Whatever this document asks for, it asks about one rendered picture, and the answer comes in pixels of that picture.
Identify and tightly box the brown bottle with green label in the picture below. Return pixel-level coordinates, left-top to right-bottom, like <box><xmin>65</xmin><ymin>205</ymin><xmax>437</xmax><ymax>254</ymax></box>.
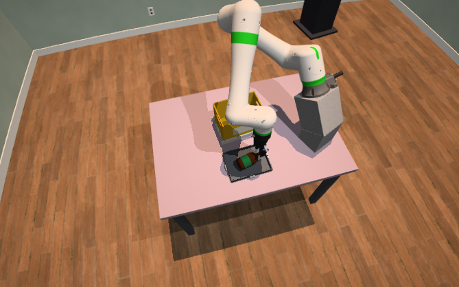
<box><xmin>236</xmin><ymin>152</ymin><xmax>259</xmax><ymax>170</ymax></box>

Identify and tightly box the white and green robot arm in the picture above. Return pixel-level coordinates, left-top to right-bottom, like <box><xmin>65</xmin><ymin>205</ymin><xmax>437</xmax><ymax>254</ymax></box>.
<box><xmin>217</xmin><ymin>0</ymin><xmax>343</xmax><ymax>141</ymax></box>

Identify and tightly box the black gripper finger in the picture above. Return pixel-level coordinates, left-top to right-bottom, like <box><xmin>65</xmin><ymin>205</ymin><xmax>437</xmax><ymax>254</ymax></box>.
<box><xmin>253</xmin><ymin>138</ymin><xmax>259</xmax><ymax>154</ymax></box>
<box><xmin>258</xmin><ymin>144</ymin><xmax>269</xmax><ymax>160</ymax></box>

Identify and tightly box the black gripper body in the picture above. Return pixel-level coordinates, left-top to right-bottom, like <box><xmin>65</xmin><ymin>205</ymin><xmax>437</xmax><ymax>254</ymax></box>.
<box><xmin>254</xmin><ymin>138</ymin><xmax>268</xmax><ymax>148</ymax></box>

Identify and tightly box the yellow open crate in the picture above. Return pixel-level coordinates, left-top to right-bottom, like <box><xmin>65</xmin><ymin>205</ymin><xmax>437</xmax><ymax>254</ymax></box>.
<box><xmin>213</xmin><ymin>91</ymin><xmax>262</xmax><ymax>141</ymax></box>

